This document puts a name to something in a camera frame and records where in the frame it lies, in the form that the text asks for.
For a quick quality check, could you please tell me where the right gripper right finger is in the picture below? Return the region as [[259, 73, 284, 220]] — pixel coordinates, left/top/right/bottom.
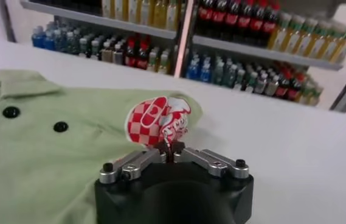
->
[[170, 141, 250, 180]]

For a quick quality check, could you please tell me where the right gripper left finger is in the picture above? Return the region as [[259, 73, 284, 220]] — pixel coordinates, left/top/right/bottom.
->
[[99, 142, 170, 184]]

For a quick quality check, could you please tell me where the light green polo shirt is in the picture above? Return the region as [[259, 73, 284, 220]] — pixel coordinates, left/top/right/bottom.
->
[[0, 69, 204, 224]]

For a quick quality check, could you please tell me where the green bottle white cap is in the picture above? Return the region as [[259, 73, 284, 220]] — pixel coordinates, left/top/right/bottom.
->
[[67, 29, 79, 55], [224, 62, 238, 88], [55, 29, 67, 53], [212, 57, 224, 85]]

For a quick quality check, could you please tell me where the blue drink bottle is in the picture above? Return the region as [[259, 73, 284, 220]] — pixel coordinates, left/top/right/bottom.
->
[[32, 26, 46, 49], [186, 54, 201, 80], [200, 56, 213, 83], [45, 29, 56, 51]]

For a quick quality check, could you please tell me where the pale yellow drink bottle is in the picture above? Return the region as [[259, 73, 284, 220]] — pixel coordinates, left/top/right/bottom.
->
[[147, 50, 159, 72], [300, 82, 315, 104], [311, 86, 324, 107], [158, 51, 171, 75]]

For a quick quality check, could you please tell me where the short red cap cola bottle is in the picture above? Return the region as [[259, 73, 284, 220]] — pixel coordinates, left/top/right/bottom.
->
[[275, 71, 291, 98], [136, 41, 150, 70], [288, 74, 306, 101], [124, 39, 137, 68]]

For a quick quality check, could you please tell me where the beverage display shelf unit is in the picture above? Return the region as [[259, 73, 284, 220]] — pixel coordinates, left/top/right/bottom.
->
[[19, 0, 189, 77], [174, 0, 346, 107]]

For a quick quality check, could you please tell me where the yellow drink bottle green cap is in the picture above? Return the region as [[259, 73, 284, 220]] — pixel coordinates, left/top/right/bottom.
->
[[268, 12, 292, 52], [332, 27, 346, 64], [140, 0, 154, 27], [127, 0, 141, 24], [282, 15, 306, 54], [166, 0, 180, 31], [101, 0, 115, 19], [309, 21, 331, 58], [114, 0, 128, 22], [321, 24, 344, 61], [153, 0, 167, 29], [296, 18, 319, 57]]

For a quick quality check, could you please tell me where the black slanted frame pole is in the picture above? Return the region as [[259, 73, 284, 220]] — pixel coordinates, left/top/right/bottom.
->
[[0, 0, 18, 43]]

